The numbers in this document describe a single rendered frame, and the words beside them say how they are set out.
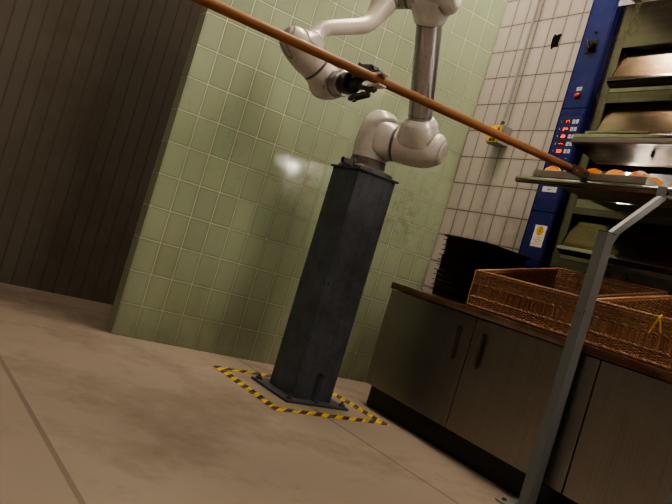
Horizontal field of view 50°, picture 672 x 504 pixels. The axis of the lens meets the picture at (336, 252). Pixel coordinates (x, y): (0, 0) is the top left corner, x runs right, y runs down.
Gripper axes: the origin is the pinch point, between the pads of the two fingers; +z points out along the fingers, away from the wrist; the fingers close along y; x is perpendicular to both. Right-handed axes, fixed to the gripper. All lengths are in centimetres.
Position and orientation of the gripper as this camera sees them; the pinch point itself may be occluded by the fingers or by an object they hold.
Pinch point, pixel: (378, 80)
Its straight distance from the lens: 234.7
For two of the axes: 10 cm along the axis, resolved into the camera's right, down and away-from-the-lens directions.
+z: 4.9, 1.5, -8.6
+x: -8.2, -2.4, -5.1
